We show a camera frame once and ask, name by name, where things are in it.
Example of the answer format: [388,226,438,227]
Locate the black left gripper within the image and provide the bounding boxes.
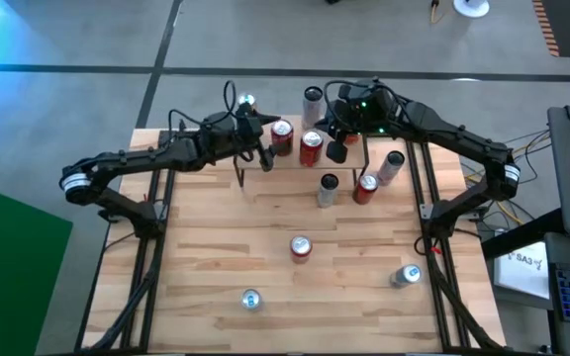
[198,111,281,173]

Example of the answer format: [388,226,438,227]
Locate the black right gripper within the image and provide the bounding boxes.
[314,78,405,164]

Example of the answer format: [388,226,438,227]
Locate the red Coca-Cola can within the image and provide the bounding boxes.
[270,119,295,157]

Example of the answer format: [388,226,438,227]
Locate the red-orange soda can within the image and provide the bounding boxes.
[298,129,325,168]

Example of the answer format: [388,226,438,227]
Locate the grey slim can black lid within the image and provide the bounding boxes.
[301,85,326,131]

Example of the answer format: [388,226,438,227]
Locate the silver blue energy drink can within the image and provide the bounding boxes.
[239,287,263,312]
[388,263,424,290]
[237,92,259,116]

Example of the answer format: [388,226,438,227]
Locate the wooden shelf black metal legs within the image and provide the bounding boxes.
[233,108,371,188]

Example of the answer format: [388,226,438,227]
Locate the slim Fanta can black lid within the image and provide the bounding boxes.
[316,172,340,209]

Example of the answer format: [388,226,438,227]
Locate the red black patterned can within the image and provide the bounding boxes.
[352,173,380,206]

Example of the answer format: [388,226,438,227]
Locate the white Celsius slim can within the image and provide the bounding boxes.
[376,149,407,188]

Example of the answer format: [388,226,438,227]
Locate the white round stand base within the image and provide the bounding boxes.
[452,0,491,19]

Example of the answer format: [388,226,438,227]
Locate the black diagonal beam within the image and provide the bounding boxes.
[480,207,563,261]

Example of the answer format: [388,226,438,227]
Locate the white paper sign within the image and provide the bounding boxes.
[493,240,551,301]

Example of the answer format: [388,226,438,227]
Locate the orange black striped strip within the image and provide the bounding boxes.
[531,0,561,58]

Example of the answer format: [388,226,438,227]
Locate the green floor mat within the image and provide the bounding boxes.
[0,181,74,356]

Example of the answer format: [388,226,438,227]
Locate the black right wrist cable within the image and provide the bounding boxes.
[322,78,365,133]

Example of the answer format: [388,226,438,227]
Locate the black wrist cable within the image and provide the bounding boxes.
[322,78,365,133]
[167,79,239,131]

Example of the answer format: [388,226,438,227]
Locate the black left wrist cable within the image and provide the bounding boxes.
[167,79,239,131]

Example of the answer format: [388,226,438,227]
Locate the long yellow cable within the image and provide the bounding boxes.
[472,132,552,226]

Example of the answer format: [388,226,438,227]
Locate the black aluminium extrusion frame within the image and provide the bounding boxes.
[74,118,509,356]

